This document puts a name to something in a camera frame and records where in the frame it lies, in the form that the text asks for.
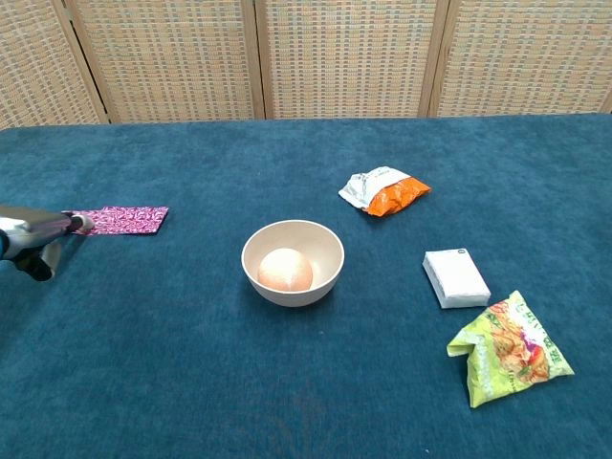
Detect orange and white snack bag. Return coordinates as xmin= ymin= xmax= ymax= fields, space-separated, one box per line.
xmin=338 ymin=165 xmax=432 ymax=218

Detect blue carpet table cover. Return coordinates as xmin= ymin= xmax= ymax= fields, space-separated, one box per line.
xmin=0 ymin=113 xmax=612 ymax=459

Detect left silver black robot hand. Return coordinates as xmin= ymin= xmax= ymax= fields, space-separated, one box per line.
xmin=0 ymin=205 xmax=96 ymax=282

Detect white tissue pack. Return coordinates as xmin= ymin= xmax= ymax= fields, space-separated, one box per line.
xmin=422 ymin=248 xmax=492 ymax=310

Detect woven bamboo folding screen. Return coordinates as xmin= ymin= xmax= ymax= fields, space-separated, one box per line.
xmin=0 ymin=0 xmax=612 ymax=130

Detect pink patterned packet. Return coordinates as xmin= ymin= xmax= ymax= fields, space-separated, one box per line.
xmin=123 ymin=206 xmax=169 ymax=236
xmin=66 ymin=207 xmax=138 ymax=236

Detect orange fruit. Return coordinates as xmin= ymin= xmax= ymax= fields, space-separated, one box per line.
xmin=257 ymin=247 xmax=315 ymax=292

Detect beige round bowl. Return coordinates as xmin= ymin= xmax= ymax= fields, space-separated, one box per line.
xmin=241 ymin=219 xmax=345 ymax=308

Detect green snack bag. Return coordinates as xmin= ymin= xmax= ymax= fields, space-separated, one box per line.
xmin=447 ymin=290 xmax=576 ymax=409

